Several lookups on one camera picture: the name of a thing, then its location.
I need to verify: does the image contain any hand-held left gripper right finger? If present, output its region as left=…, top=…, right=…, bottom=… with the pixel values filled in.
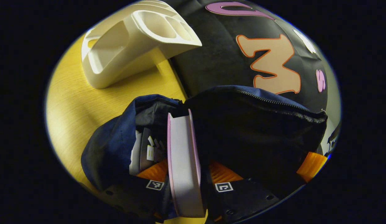
left=207, top=160, right=280, bottom=223

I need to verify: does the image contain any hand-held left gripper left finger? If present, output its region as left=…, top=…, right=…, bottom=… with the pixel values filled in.
left=101, top=159, right=178, bottom=223

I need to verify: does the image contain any dark book with face cover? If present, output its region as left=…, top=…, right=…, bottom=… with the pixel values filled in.
left=129, top=128, right=168, bottom=176

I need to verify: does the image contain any pink book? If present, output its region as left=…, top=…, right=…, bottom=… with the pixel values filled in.
left=167, top=109, right=209, bottom=218

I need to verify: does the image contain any blue schoolbag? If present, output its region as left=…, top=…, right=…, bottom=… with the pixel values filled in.
left=81, top=86, right=328, bottom=199

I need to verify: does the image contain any white bookshelf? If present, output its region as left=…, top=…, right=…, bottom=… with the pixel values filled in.
left=81, top=0, right=202, bottom=90

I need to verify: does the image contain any black backdrop cloth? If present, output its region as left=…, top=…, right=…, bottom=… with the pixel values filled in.
left=163, top=0, right=341, bottom=125

